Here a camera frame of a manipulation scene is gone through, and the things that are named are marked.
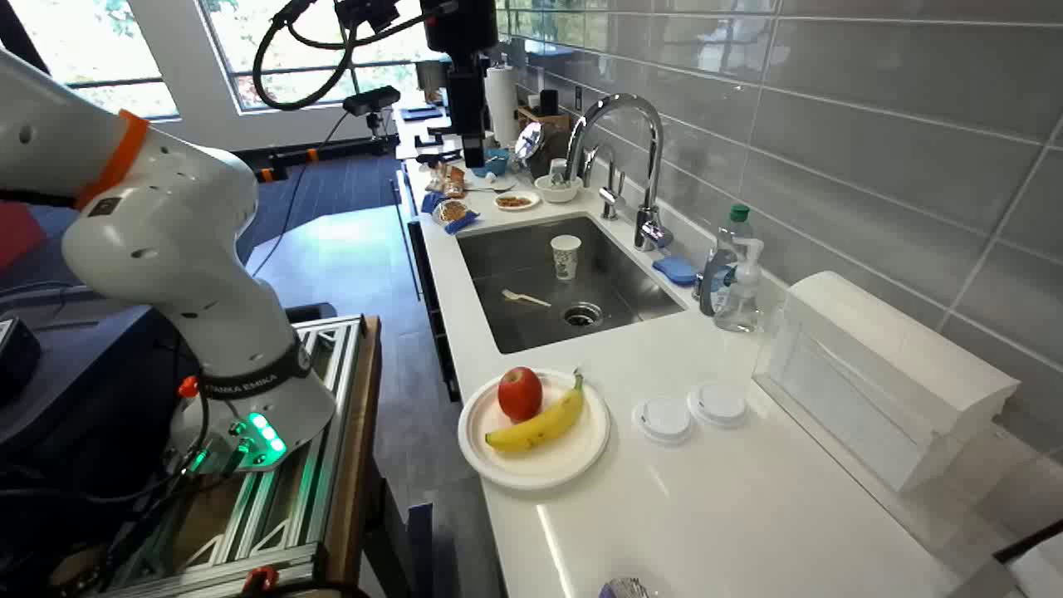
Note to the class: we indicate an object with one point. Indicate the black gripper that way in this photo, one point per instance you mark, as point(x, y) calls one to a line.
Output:
point(466, 33)

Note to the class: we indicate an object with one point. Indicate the green capped soap bottle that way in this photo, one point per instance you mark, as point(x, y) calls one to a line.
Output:
point(718, 268)

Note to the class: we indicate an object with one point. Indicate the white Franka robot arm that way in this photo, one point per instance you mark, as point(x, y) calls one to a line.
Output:
point(166, 245)

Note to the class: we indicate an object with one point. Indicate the clear empty plastic bottle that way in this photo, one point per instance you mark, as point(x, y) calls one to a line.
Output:
point(742, 307)

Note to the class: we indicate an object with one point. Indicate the white paper towel roll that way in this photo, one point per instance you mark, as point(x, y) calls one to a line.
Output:
point(501, 103)

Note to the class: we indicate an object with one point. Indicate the fried food pieces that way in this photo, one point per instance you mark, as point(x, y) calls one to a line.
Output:
point(517, 199)

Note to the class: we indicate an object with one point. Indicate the white plate with fried food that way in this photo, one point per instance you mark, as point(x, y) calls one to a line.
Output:
point(517, 199)

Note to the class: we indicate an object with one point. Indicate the printed paper cup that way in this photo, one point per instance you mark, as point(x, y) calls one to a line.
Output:
point(560, 170)

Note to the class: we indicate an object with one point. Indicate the white paper bowl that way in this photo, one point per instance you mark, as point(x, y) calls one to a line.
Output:
point(560, 193)

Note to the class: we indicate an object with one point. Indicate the stainless steel sink basin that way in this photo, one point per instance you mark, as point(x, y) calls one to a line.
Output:
point(518, 268)

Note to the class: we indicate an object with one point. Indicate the small chrome faucet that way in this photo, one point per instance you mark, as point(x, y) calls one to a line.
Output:
point(611, 193)

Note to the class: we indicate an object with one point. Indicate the small paper cup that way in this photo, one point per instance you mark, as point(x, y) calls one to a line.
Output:
point(565, 256)

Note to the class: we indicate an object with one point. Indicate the white plastic fork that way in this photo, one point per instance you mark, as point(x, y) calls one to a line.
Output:
point(525, 297)

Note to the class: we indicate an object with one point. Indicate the tall chrome faucet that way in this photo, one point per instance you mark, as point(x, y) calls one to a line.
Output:
point(651, 167)

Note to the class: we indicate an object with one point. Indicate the sink drain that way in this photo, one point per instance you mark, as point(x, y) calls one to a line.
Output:
point(583, 314)

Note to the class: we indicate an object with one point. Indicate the blue sponge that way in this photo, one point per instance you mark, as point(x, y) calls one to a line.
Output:
point(675, 269)

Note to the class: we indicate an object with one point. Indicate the red apple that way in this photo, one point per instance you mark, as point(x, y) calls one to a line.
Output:
point(518, 392)

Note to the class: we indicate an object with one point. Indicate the yellow banana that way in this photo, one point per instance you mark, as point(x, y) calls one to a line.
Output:
point(542, 429)

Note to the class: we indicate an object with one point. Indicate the white plate with fruit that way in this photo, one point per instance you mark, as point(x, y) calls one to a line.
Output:
point(553, 461)

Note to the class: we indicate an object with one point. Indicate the white round lid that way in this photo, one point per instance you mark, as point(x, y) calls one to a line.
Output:
point(663, 420)
point(718, 402)

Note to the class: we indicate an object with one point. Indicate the colourful snack packet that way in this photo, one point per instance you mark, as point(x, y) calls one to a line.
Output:
point(630, 587)

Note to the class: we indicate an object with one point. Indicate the white paper towel dispenser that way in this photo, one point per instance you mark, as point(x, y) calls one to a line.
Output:
point(885, 376)

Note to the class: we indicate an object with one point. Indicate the black camera on stand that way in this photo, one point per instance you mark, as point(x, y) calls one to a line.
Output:
point(369, 102)

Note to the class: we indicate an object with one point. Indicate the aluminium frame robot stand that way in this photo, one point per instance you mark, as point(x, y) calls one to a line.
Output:
point(355, 442)

